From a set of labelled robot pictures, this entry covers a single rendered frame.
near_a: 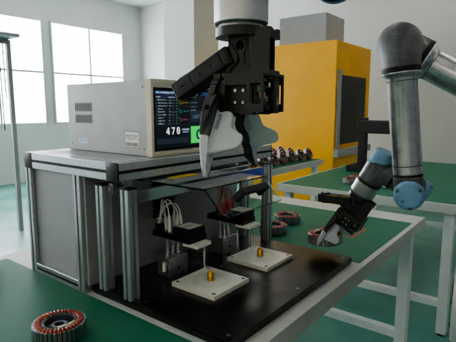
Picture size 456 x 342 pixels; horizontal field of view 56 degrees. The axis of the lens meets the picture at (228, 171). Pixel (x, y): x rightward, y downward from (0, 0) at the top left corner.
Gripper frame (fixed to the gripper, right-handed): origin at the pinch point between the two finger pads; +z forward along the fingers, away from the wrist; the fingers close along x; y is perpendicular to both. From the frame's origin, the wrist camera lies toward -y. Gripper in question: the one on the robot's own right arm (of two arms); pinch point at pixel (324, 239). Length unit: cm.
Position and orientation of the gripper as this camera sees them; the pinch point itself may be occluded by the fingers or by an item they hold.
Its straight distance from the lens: 146.0
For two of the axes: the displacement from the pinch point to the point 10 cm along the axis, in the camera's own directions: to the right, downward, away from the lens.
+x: 6.2, -1.1, 7.8
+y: 6.9, 5.5, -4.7
